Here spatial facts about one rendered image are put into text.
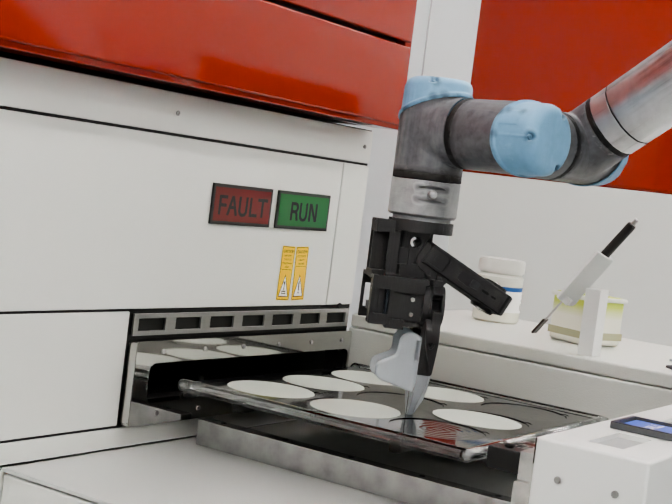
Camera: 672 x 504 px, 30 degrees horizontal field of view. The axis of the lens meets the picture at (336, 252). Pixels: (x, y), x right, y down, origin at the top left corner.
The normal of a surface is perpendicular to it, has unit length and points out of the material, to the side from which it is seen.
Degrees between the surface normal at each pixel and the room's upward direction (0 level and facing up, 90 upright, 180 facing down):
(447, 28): 90
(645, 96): 107
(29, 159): 90
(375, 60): 90
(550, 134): 90
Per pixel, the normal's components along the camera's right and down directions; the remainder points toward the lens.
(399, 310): 0.14, 0.07
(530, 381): -0.55, -0.03
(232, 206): 0.83, 0.13
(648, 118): -0.25, 0.61
